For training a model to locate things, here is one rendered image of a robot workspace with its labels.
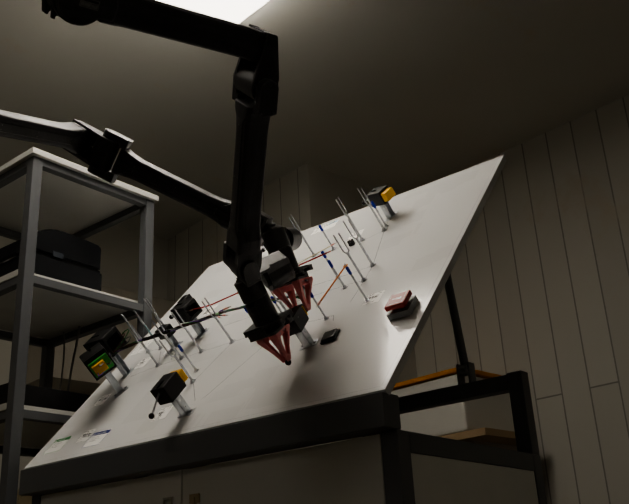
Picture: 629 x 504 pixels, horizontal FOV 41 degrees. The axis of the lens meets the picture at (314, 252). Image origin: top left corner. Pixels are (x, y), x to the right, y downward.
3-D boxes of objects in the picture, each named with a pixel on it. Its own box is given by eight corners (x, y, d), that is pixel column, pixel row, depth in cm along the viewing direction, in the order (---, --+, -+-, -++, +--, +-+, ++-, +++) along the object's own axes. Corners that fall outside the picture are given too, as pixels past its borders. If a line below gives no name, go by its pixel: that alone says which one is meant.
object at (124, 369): (107, 374, 257) (79, 337, 253) (143, 364, 246) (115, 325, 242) (93, 388, 252) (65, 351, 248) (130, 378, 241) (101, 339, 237)
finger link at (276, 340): (278, 359, 189) (259, 322, 187) (304, 350, 185) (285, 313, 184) (264, 372, 183) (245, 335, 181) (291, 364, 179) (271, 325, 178)
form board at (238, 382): (27, 473, 225) (23, 468, 225) (211, 270, 303) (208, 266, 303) (389, 396, 157) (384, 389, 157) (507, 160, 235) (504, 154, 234)
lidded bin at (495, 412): (522, 437, 382) (513, 377, 392) (467, 430, 355) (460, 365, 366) (437, 453, 415) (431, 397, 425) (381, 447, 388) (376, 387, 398)
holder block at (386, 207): (376, 215, 248) (361, 190, 246) (402, 210, 240) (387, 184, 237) (367, 224, 246) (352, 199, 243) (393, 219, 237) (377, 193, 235)
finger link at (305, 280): (299, 314, 200) (285, 277, 201) (323, 305, 196) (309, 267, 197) (284, 319, 194) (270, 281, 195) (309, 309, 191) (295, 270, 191)
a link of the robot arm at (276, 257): (222, 249, 178) (241, 267, 172) (268, 224, 182) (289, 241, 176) (236, 291, 186) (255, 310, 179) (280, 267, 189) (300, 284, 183)
